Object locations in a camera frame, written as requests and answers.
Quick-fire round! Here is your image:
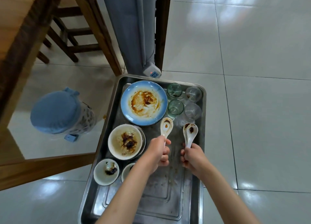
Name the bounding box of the person's left hand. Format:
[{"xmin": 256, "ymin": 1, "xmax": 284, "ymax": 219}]
[{"xmin": 138, "ymin": 135, "xmax": 172, "ymax": 174}]

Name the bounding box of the person's right hand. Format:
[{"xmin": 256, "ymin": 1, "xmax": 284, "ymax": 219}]
[{"xmin": 180, "ymin": 143, "xmax": 212, "ymax": 181}]

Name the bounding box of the white bowl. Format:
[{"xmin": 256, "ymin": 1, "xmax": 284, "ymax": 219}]
[
  {"xmin": 108, "ymin": 124, "xmax": 144, "ymax": 160},
  {"xmin": 135, "ymin": 125, "xmax": 147, "ymax": 156}
]

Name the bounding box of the metal tray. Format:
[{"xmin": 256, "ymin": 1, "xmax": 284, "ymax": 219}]
[{"xmin": 77, "ymin": 74, "xmax": 207, "ymax": 224}]

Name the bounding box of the blue rimmed plate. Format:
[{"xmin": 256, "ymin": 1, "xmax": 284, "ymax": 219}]
[{"xmin": 120, "ymin": 80, "xmax": 168, "ymax": 126}]

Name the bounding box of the person's left forearm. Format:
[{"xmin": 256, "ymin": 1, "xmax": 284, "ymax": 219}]
[{"xmin": 96, "ymin": 163, "xmax": 156, "ymax": 224}]

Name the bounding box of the person's right forearm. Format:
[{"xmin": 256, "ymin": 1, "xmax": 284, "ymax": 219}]
[{"xmin": 197, "ymin": 168, "xmax": 262, "ymax": 224}]

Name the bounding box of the blue plastic trash bin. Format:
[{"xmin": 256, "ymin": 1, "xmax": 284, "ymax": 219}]
[{"xmin": 30, "ymin": 87, "xmax": 97, "ymax": 142}]

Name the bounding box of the white power strip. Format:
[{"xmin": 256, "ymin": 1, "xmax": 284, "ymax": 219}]
[{"xmin": 143, "ymin": 62, "xmax": 162, "ymax": 79}]

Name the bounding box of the grey blue pillar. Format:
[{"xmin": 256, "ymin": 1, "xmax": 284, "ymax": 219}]
[{"xmin": 100, "ymin": 0, "xmax": 157, "ymax": 76}]

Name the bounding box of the dark wooden table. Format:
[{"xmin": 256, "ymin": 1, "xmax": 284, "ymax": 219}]
[{"xmin": 0, "ymin": 0, "xmax": 123, "ymax": 192}]

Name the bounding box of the brown wooden post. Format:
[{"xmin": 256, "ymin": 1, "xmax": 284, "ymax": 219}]
[{"xmin": 154, "ymin": 0, "xmax": 172, "ymax": 72}]

